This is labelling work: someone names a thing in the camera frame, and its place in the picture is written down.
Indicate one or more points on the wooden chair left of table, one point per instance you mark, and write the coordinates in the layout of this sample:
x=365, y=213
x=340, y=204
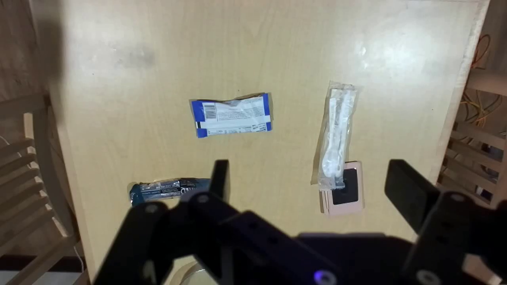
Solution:
x=32, y=196

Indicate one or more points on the clear plastic cutlery packet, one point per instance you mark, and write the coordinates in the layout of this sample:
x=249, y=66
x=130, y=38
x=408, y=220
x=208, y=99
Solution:
x=333, y=136

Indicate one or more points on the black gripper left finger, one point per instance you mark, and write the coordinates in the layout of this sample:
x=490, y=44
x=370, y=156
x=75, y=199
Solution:
x=233, y=247

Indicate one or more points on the blue and white packet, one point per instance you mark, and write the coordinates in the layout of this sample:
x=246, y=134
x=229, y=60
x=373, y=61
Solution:
x=248, y=114

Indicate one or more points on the dark blue snack bar wrapper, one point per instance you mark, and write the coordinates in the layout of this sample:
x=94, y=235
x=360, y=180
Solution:
x=142, y=191

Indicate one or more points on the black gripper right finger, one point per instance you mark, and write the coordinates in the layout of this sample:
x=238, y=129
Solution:
x=449, y=226

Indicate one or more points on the wooden shelf with cables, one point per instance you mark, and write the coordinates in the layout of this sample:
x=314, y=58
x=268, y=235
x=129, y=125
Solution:
x=476, y=156

